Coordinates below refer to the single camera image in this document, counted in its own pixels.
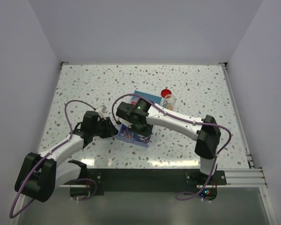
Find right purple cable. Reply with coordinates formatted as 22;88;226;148
111;93;232;201

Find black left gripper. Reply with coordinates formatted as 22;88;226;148
91;116;119;138

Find blue end candy bin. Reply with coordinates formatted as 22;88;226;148
134;90;162;104

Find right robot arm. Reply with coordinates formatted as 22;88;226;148
116;98;221;184

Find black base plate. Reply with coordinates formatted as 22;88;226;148
66;169;227;201

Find clear plastic jar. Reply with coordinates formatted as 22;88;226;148
163;94;177;111

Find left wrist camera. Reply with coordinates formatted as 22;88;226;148
96;105;107;118

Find purple cable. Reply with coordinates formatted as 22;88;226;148
111;93;232;201
9;100;99;219

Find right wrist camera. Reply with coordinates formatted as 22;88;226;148
117;118;132;128

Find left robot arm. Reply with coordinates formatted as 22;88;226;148
15;111;118;202

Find purple candy bin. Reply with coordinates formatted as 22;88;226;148
117;124;151;148

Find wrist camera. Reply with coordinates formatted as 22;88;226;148
96;105;107;118
117;118;132;128

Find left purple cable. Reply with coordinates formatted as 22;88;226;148
9;100;99;219

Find red jar lid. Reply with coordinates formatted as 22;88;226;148
161;89;171;98

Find pink candy bin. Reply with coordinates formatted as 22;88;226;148
130;97;139;105

